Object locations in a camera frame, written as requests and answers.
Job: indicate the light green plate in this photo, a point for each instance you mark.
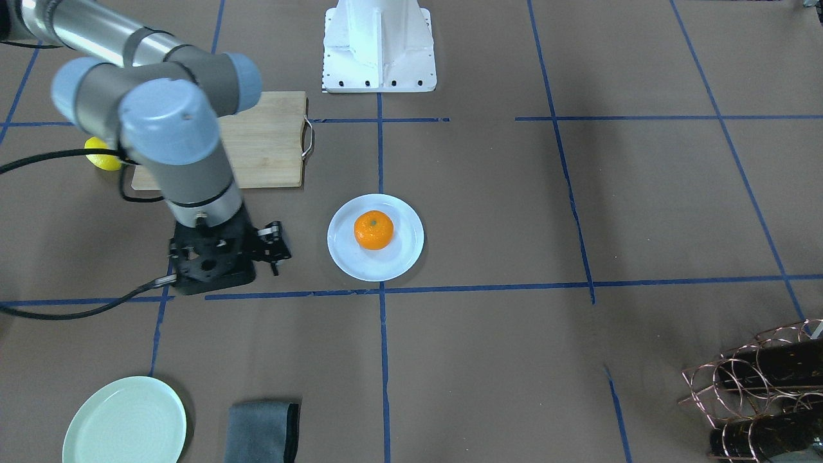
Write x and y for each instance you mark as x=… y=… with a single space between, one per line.
x=134 y=419

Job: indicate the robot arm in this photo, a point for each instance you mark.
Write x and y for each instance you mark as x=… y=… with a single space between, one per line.
x=157 y=100

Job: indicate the bamboo cutting board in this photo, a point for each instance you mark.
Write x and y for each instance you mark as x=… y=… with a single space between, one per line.
x=265 y=146

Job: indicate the light blue plate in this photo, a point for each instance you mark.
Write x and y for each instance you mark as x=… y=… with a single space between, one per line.
x=391 y=261

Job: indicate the copper wire bottle rack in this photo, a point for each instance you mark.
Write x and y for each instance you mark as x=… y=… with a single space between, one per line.
x=763 y=399

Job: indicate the dark green wine bottle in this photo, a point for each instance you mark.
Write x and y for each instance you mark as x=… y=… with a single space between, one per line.
x=785 y=367

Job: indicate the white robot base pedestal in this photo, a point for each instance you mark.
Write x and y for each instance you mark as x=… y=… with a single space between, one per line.
x=378 y=46

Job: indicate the lower yellow lemon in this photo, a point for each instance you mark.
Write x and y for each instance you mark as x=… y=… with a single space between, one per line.
x=104 y=162

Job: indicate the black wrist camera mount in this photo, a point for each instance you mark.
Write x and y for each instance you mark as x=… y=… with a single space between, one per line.
x=272 y=234

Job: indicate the orange fruit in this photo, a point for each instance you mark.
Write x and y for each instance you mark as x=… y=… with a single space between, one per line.
x=373 y=230

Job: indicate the grey folded cloth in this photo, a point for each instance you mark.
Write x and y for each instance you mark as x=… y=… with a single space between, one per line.
x=262 y=431

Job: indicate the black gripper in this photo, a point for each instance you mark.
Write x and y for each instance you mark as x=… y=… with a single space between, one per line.
x=268 y=245

